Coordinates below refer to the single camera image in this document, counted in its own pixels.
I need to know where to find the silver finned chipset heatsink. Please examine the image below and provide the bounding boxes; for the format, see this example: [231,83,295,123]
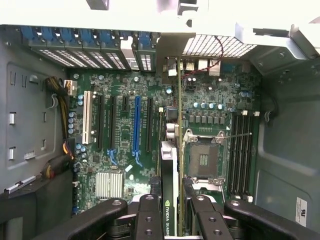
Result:
[95,171,124,200]

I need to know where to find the CPU socket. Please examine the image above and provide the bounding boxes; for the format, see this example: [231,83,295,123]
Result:
[182,129,228,187]

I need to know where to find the black RAM slot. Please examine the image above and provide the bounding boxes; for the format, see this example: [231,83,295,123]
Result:
[236,112,243,200]
[242,109,250,201]
[230,113,237,200]
[248,111,260,203]

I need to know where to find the long black expansion slot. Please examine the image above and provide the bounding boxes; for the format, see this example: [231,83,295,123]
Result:
[109,95,118,151]
[146,97,154,153]
[96,94,105,151]

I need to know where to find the blue expansion slot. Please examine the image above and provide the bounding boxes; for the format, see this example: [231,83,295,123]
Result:
[133,96,143,168]

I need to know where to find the open black PC case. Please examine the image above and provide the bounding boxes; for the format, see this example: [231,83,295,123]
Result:
[0,0,320,240]

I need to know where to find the black plastic shroud box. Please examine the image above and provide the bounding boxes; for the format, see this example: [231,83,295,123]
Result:
[0,154,76,240]

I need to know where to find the short black expansion slot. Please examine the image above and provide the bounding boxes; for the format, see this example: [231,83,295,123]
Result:
[121,95,130,113]

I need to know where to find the white expansion slot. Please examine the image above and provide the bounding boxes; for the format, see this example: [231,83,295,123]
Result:
[81,90,93,145]

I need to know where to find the green Dell motherboard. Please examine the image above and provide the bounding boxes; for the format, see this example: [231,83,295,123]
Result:
[67,57,261,218]

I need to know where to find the perforated metal slot cover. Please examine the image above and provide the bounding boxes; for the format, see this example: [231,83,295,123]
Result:
[28,41,76,68]
[82,43,107,70]
[132,42,154,73]
[63,42,90,69]
[101,44,127,70]

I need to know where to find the blue slot retainer clip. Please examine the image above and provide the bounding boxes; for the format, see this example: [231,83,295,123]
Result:
[98,29,115,45]
[21,26,38,42]
[79,28,96,45]
[59,27,76,43]
[137,31,153,51]
[41,26,57,42]

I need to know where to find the black yellow wire bundle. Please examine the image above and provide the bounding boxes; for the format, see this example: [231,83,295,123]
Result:
[39,76,76,181]

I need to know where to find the red and black wire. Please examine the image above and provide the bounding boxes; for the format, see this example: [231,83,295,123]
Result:
[180,34,225,79]

